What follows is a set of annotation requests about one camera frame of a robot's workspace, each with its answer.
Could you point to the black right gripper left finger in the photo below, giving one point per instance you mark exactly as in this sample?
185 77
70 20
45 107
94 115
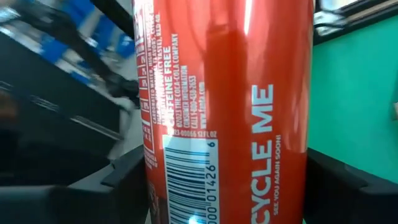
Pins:
62 205

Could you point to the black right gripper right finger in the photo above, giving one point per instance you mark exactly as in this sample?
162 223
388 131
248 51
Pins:
351 205

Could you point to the red soda can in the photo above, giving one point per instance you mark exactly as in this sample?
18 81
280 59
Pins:
224 109

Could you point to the green table mat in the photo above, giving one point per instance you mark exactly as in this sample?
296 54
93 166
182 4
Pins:
351 109

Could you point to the black metal table frame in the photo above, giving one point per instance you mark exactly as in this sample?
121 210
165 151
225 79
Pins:
329 35

